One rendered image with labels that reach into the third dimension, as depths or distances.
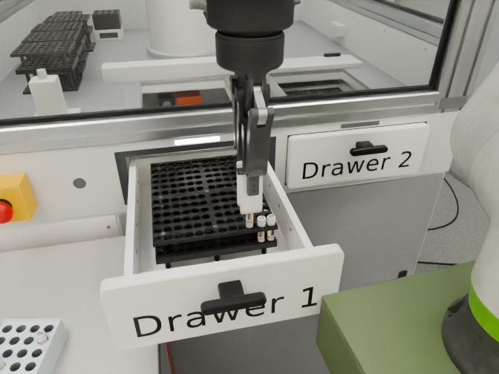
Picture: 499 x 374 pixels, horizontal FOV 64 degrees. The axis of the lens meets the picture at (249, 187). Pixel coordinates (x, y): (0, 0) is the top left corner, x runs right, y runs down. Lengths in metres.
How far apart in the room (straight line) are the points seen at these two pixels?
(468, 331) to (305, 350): 0.80
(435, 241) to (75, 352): 1.75
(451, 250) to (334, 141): 1.39
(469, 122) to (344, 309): 0.27
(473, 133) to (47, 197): 0.67
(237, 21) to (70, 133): 0.40
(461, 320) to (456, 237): 1.67
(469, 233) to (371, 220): 1.30
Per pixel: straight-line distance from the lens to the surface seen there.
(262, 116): 0.42
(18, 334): 0.66
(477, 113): 0.53
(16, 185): 0.75
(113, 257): 0.77
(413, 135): 0.87
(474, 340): 0.51
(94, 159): 0.75
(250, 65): 0.43
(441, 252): 2.06
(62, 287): 0.75
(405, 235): 1.06
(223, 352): 1.16
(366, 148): 0.78
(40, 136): 0.74
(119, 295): 0.49
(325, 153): 0.79
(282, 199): 0.64
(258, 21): 0.41
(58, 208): 0.81
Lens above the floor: 1.26
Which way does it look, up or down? 33 degrees down
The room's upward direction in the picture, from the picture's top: straight up
